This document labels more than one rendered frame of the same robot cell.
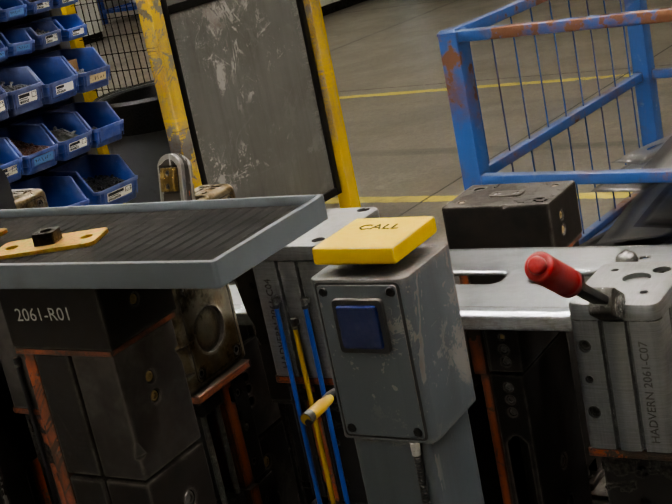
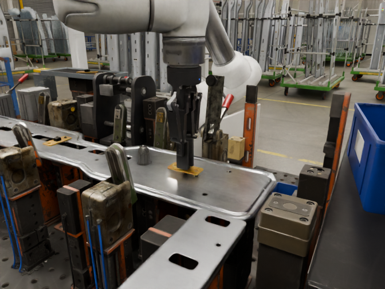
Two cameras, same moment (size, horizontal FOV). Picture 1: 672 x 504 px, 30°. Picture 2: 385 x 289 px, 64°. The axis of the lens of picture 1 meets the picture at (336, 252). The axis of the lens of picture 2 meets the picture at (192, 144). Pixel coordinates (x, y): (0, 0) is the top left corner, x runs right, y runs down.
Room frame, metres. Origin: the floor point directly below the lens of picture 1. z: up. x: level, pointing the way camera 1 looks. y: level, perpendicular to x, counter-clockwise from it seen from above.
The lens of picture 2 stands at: (2.26, 0.56, 1.33)
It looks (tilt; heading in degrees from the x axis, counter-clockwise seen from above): 20 degrees down; 176
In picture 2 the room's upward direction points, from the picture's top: straight up
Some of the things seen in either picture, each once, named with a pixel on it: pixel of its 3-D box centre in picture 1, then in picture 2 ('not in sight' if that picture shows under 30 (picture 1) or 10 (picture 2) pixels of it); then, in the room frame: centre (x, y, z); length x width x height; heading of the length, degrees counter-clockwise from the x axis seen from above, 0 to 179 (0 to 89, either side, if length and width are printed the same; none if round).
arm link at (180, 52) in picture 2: not in sight; (184, 51); (1.57, 0.58, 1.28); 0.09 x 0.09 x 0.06
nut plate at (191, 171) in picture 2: not in sight; (185, 166); (1.57, 0.58, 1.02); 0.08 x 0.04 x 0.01; 56
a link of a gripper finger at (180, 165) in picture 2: not in sight; (182, 155); (1.58, 0.58, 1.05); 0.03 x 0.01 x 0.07; 56
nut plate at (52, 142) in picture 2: not in sight; (57, 139); (1.32, 0.20, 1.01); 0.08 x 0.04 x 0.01; 146
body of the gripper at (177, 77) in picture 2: not in sight; (184, 86); (1.57, 0.58, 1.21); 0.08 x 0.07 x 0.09; 146
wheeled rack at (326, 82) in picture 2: not in sight; (318, 51); (-4.69, 3.84, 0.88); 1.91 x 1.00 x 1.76; 143
